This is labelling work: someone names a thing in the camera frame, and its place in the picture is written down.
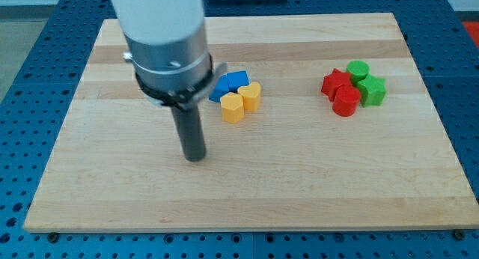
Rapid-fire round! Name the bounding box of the yellow hexagon block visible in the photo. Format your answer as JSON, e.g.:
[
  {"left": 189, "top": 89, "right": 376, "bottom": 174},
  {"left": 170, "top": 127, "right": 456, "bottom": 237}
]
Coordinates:
[{"left": 220, "top": 92, "right": 245, "bottom": 124}]

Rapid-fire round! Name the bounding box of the wooden board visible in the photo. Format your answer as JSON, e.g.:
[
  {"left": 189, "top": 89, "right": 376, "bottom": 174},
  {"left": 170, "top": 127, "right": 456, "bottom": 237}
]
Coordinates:
[{"left": 24, "top": 13, "right": 478, "bottom": 233}]

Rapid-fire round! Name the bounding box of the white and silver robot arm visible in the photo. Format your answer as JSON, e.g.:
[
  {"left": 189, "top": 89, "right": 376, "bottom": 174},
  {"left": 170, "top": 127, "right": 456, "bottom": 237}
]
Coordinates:
[{"left": 111, "top": 0, "right": 227, "bottom": 111}]

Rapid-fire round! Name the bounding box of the yellow heart block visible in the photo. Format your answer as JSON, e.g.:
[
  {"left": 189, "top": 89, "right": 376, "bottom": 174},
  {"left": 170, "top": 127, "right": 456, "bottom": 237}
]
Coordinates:
[{"left": 237, "top": 82, "right": 261, "bottom": 112}]

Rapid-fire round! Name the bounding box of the green cylinder block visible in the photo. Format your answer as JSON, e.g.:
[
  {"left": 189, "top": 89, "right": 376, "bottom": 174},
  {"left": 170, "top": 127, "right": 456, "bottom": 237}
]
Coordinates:
[{"left": 347, "top": 60, "right": 370, "bottom": 85}]

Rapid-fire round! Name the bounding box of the red cylinder block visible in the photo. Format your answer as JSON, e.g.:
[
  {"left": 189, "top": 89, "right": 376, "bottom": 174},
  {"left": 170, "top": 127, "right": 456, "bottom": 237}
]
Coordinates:
[{"left": 332, "top": 85, "right": 361, "bottom": 117}]

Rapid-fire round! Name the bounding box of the red star block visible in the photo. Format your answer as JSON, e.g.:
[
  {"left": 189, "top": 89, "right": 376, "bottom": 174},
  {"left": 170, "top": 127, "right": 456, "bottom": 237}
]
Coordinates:
[{"left": 321, "top": 68, "right": 352, "bottom": 102}]

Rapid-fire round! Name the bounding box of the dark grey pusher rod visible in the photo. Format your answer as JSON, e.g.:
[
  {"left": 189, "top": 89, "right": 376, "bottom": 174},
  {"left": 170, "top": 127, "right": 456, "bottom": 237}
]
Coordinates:
[{"left": 171, "top": 106, "right": 206, "bottom": 162}]

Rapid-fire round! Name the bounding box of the blue cube block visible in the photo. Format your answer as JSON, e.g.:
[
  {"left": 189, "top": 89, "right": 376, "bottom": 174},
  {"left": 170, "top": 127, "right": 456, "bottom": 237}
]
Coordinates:
[{"left": 226, "top": 70, "right": 250, "bottom": 93}]

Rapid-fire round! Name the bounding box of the blue crescent block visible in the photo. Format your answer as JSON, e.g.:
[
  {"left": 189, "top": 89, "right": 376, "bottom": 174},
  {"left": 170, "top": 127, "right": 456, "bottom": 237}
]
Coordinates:
[{"left": 208, "top": 75, "right": 230, "bottom": 103}]

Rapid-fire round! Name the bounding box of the green star block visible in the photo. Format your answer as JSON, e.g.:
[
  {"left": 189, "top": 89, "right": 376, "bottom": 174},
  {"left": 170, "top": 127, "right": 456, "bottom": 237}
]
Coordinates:
[{"left": 356, "top": 75, "right": 387, "bottom": 107}]

